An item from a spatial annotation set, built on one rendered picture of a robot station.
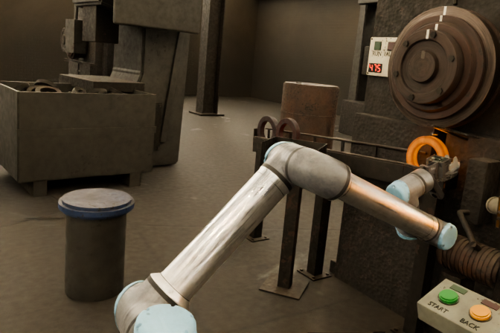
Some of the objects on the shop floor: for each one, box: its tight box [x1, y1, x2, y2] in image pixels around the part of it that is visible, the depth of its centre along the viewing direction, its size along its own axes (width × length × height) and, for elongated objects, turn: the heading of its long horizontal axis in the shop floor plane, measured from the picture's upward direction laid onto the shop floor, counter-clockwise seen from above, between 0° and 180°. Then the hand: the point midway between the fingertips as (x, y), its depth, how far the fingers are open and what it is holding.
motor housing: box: [430, 234, 500, 333], centre depth 169 cm, size 13×22×54 cm, turn 9°
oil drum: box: [280, 82, 339, 149], centre depth 503 cm, size 59×59×89 cm
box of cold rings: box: [0, 79, 156, 197], centre depth 382 cm, size 103×83×79 cm
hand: (456, 165), depth 185 cm, fingers closed
